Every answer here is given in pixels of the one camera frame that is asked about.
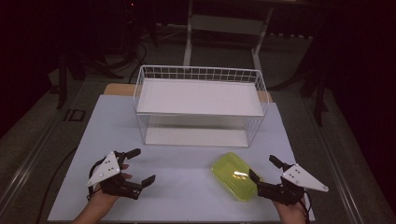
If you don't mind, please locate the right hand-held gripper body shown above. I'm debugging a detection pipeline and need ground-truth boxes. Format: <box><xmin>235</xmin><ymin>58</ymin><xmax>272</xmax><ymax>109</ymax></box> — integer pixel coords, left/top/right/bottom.
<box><xmin>256</xmin><ymin>162</ymin><xmax>330</xmax><ymax>207</ymax></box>

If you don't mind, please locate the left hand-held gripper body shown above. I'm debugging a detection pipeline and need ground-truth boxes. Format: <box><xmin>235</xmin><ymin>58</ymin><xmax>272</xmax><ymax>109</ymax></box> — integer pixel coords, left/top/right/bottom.
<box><xmin>86</xmin><ymin>150</ymin><xmax>143</xmax><ymax>201</ymax></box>

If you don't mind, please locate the green translucent plastic box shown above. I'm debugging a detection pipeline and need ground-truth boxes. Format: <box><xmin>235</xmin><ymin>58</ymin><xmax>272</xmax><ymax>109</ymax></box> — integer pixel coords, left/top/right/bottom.
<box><xmin>210</xmin><ymin>151</ymin><xmax>265</xmax><ymax>203</ymax></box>

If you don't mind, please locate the person's left hand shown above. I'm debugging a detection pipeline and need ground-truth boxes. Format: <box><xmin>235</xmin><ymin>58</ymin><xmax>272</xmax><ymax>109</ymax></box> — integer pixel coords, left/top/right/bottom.
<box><xmin>87</xmin><ymin>163</ymin><xmax>134</xmax><ymax>216</ymax></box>

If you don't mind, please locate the person's right hand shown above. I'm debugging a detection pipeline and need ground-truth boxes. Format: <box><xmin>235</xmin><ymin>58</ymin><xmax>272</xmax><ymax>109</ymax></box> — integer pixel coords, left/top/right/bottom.
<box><xmin>272</xmin><ymin>199</ymin><xmax>310</xmax><ymax>224</ymax></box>

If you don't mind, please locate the pale table cover sheet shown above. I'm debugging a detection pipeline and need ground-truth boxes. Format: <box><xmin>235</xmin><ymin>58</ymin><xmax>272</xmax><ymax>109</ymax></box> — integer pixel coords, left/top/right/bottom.
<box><xmin>47</xmin><ymin>94</ymin><xmax>316</xmax><ymax>222</ymax></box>

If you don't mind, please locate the floor socket box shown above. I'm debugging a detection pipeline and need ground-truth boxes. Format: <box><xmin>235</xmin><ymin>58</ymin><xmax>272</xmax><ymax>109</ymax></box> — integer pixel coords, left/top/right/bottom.
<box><xmin>64</xmin><ymin>108</ymin><xmax>87</xmax><ymax>122</ymax></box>

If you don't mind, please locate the black stand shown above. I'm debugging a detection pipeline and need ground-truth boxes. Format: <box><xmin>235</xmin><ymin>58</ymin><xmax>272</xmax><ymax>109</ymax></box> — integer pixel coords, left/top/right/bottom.
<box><xmin>55</xmin><ymin>50</ymin><xmax>88</xmax><ymax>110</ymax></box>
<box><xmin>267</xmin><ymin>59</ymin><xmax>331</xmax><ymax>128</ymax></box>

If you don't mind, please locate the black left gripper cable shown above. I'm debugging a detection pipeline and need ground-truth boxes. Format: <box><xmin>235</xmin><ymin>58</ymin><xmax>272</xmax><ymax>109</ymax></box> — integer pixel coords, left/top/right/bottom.
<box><xmin>86</xmin><ymin>156</ymin><xmax>108</xmax><ymax>201</ymax></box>

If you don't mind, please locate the metal floor rail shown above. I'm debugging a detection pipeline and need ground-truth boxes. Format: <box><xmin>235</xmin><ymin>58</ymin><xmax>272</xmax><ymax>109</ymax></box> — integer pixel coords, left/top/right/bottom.
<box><xmin>311</xmin><ymin>99</ymin><xmax>363</xmax><ymax>224</ymax></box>
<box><xmin>0</xmin><ymin>116</ymin><xmax>62</xmax><ymax>208</ymax></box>

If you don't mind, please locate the black floor cable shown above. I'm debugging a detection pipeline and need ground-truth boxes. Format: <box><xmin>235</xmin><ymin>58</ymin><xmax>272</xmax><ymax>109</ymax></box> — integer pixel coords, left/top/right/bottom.
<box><xmin>35</xmin><ymin>146</ymin><xmax>78</xmax><ymax>224</ymax></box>

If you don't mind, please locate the white wire shelf rack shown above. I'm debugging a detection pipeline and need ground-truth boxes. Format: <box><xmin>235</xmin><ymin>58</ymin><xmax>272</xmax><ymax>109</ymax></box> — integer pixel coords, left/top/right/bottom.
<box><xmin>133</xmin><ymin>64</ymin><xmax>270</xmax><ymax>148</ymax></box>

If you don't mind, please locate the white metal stand frame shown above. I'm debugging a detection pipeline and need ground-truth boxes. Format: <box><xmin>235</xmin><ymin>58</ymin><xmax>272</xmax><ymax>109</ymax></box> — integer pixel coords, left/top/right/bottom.
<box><xmin>182</xmin><ymin>0</ymin><xmax>275</xmax><ymax>74</ymax></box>

